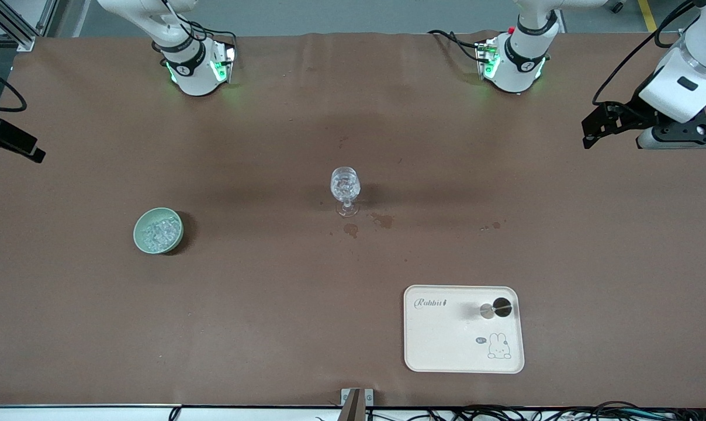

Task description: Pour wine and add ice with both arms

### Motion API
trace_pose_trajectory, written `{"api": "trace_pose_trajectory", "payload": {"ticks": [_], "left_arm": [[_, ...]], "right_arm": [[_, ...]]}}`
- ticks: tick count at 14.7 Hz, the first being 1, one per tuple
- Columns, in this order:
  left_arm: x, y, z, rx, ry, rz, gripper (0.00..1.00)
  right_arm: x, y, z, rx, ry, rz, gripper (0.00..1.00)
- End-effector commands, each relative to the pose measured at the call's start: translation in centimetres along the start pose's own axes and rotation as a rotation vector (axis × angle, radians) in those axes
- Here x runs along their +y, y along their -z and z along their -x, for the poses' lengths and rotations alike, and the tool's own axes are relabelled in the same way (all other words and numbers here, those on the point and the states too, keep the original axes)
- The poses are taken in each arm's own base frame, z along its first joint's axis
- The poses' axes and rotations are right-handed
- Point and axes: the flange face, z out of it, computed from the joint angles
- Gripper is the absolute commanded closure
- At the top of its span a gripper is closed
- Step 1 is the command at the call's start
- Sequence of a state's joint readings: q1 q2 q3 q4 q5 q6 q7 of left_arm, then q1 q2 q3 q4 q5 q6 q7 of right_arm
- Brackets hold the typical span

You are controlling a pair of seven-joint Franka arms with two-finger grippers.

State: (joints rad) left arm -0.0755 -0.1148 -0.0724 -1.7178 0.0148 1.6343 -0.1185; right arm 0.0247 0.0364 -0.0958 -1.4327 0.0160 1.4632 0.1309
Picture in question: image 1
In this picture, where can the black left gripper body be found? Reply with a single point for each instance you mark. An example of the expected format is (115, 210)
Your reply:
(637, 109)

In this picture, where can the green ceramic bowl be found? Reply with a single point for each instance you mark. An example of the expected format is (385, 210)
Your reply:
(138, 237)

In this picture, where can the steel double jigger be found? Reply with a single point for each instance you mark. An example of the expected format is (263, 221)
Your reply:
(488, 311)

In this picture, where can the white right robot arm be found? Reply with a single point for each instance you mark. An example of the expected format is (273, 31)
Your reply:
(192, 76)

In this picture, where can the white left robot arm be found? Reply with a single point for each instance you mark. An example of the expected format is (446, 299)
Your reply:
(522, 64)

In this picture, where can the clear ice cubes pile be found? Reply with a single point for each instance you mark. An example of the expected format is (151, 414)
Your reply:
(160, 232)

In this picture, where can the clear stemmed wine glass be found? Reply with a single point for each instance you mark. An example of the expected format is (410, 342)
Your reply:
(345, 184)

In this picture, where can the ice cubes inside glass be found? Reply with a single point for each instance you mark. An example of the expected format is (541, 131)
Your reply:
(345, 186)

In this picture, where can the black caster wheel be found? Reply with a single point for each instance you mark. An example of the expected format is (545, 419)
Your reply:
(617, 6)

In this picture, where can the cream rabbit print tray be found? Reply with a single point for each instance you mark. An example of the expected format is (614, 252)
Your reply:
(446, 345)

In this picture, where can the brown table cover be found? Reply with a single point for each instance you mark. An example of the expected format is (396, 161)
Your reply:
(271, 321)

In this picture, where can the aluminium frame profile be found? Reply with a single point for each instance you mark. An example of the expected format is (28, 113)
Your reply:
(14, 32)

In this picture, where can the aluminium camera mount post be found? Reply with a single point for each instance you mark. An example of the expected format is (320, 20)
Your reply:
(353, 403)

